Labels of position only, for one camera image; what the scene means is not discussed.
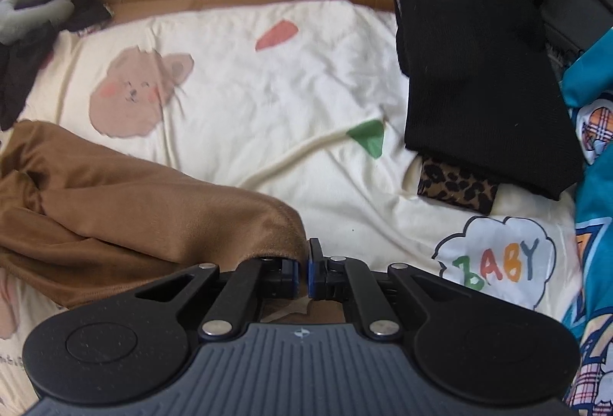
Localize brown printed t-shirt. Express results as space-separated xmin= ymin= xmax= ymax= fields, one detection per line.
xmin=0 ymin=119 xmax=308 ymax=309

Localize grey bag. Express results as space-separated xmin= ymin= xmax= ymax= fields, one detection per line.
xmin=536 ymin=0 xmax=613 ymax=57

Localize cream bear print bedsheet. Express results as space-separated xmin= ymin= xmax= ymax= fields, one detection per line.
xmin=0 ymin=0 xmax=582 ymax=409

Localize teal printed blanket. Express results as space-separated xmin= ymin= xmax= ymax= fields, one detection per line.
xmin=560 ymin=28 xmax=613 ymax=416

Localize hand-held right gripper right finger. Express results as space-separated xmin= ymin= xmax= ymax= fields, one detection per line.
xmin=308 ymin=238 xmax=472 ymax=340

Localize black crumpled garment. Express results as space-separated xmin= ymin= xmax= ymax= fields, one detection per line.
xmin=0 ymin=0 xmax=113 ymax=132

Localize grey garment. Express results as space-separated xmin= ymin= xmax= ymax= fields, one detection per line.
xmin=0 ymin=0 xmax=75 ymax=46

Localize black folded garment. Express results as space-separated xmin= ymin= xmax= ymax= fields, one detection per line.
xmin=393 ymin=0 xmax=584 ymax=201

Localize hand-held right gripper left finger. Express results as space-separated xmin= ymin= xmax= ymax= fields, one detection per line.
xmin=135 ymin=255 xmax=302 ymax=340

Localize leopard print garment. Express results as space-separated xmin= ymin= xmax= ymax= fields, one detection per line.
xmin=392 ymin=0 xmax=500 ymax=216

